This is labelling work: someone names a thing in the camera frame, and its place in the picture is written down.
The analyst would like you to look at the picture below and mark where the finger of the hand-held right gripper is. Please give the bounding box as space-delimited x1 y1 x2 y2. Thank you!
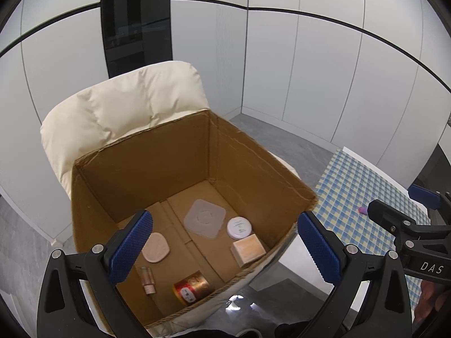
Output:
409 184 451 224
367 199 451 250

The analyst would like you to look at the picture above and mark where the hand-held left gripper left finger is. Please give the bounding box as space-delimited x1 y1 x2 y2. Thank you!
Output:
37 209 154 338

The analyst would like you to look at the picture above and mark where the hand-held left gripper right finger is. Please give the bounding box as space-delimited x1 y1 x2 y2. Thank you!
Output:
297 210 413 338

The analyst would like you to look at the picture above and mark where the beige oval powder puff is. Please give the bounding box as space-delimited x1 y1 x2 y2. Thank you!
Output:
142 232 171 263

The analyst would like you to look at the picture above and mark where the small foundation bottle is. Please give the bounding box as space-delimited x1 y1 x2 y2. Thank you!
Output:
140 266 157 294

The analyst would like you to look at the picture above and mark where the red and gold tin can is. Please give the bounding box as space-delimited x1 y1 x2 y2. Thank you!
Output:
173 270 214 306

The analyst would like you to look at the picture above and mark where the small orange carton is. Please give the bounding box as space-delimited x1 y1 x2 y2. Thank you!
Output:
231 234 266 267

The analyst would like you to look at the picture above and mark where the translucent square lid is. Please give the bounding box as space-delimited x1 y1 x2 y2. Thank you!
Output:
183 199 227 239

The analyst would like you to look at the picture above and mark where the brown cardboard box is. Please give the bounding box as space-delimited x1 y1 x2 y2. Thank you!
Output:
71 109 319 328

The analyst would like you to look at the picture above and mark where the white round jar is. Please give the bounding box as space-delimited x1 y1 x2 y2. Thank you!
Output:
226 216 253 240

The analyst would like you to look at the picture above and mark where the person's right hand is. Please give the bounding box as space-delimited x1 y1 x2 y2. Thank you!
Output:
414 278 451 324

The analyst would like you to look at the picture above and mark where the blue yellow checkered tablecloth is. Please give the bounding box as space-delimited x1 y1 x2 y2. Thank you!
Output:
312 148 432 254

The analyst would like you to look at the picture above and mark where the cream padded chair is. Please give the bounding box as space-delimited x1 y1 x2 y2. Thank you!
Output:
40 61 302 338

